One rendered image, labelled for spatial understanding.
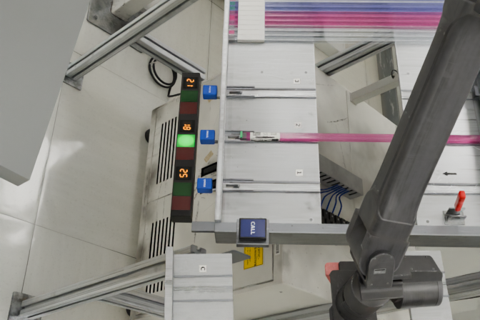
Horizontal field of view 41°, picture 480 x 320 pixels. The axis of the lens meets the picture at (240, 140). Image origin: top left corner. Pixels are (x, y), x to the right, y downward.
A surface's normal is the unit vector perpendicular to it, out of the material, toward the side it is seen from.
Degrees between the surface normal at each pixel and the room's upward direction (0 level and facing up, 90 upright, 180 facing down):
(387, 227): 63
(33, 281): 0
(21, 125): 0
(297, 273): 0
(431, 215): 48
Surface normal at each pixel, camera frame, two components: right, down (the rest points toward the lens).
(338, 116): 0.73, -0.32
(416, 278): 0.11, 0.45
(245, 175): -0.01, -0.50
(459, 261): -0.68, -0.38
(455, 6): -0.96, -0.18
